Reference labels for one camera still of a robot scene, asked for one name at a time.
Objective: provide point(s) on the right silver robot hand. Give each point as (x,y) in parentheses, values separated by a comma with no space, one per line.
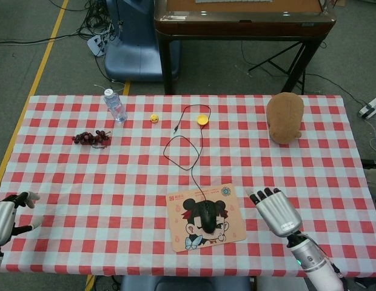
(280,213)

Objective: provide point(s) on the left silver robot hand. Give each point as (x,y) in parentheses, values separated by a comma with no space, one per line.
(3,221)

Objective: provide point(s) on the black computer mouse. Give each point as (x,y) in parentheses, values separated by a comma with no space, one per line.
(207,218)

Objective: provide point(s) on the blue gray robot base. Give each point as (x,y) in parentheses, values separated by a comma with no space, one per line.
(182,284)

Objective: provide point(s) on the cartoon girl mouse pad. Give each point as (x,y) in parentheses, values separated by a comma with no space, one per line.
(230,230)

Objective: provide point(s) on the brown plush toy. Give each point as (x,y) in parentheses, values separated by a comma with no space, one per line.
(285,118)

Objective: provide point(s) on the black bar object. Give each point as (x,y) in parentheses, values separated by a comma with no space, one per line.
(373,163)

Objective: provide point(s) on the red white checkered tablecloth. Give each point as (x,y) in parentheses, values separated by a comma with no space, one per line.
(115,188)

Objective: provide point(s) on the dark red grape bunch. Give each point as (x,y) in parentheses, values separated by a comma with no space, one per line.
(86,139)

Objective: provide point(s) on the yellow egg tart toy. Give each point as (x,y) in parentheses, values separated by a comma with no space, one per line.
(202,119)

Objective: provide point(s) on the black folding stand legs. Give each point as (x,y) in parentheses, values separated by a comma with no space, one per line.
(276,59)

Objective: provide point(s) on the small yellow duck toy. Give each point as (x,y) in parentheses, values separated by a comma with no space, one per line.
(154,119)

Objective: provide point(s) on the clear plastic water bottle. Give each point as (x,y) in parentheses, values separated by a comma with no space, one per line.
(116,106)

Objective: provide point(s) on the dark wood mahjong table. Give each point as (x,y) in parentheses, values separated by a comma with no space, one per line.
(242,25)

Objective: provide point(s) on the white power strip with plugs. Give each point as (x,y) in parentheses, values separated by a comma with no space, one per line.
(95,45)

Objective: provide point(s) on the blue machine base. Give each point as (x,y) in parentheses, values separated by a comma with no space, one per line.
(133,51)

